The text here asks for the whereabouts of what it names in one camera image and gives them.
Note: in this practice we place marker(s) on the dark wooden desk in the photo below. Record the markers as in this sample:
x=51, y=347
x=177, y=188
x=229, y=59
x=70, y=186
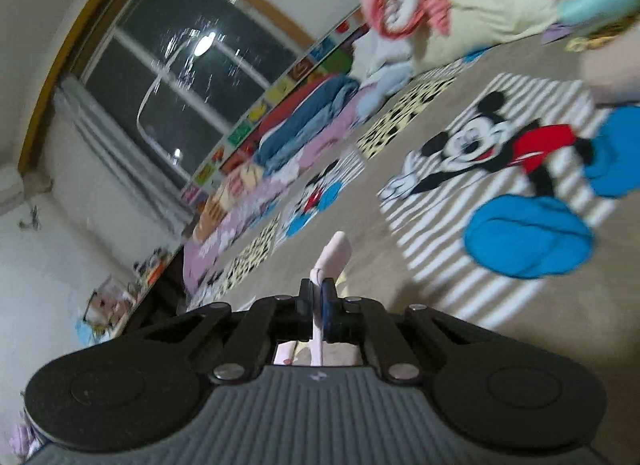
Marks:
x=160, y=295

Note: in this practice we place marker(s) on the cream quilt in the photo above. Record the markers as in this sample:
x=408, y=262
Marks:
x=492, y=10

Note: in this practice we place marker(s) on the pale beige cloth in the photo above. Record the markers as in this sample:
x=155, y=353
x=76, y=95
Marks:
x=612, y=75

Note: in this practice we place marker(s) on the orange striped pillow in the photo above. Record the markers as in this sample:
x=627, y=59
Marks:
x=225, y=200

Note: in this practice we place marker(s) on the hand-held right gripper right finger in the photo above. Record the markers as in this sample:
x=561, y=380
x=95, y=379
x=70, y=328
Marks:
x=328, y=306

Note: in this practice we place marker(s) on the blue folded quilt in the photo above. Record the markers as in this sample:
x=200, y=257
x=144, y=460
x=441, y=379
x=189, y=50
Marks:
x=310, y=120

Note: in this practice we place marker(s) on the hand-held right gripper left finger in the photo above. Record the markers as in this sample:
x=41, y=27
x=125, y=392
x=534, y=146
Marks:
x=306, y=305

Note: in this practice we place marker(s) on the light blue white cloth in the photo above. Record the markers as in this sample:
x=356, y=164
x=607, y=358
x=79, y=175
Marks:
x=382, y=75

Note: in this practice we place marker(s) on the white curtain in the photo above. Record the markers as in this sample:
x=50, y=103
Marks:
x=125, y=155

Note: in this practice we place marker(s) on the colourful picture panel strip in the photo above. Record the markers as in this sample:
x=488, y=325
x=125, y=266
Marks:
x=280, y=87

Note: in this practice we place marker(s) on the cartoon mouse printed blanket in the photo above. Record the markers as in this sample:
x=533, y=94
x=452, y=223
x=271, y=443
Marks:
x=390, y=250

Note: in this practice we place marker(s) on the white air conditioner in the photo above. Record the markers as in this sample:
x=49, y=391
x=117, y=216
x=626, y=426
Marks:
x=10, y=190

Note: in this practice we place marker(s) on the wooden framed window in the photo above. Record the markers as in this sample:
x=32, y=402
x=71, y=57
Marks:
x=200, y=95

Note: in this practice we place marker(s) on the clutter of toys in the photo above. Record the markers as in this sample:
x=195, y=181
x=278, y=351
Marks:
x=112, y=297

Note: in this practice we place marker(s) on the pink garment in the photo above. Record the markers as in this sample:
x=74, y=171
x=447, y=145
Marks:
x=333, y=251

